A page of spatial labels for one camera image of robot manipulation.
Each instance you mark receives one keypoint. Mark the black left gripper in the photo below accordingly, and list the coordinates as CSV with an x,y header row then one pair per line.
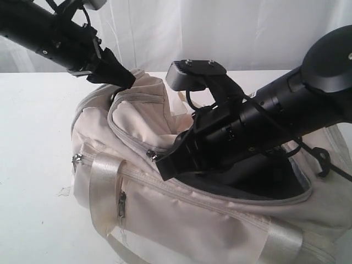
x,y
77,49

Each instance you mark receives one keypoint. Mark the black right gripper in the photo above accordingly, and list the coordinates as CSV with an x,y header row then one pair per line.
x,y
220,140

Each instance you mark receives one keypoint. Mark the cream fabric duffel bag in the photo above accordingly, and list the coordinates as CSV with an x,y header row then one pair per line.
x,y
264,210

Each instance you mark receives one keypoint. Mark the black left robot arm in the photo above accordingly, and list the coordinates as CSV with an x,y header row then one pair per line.
x,y
28,24

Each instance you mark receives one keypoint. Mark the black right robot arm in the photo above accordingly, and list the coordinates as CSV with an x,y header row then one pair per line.
x,y
315,95

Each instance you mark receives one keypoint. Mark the white backdrop curtain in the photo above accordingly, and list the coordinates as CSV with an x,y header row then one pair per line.
x,y
240,35

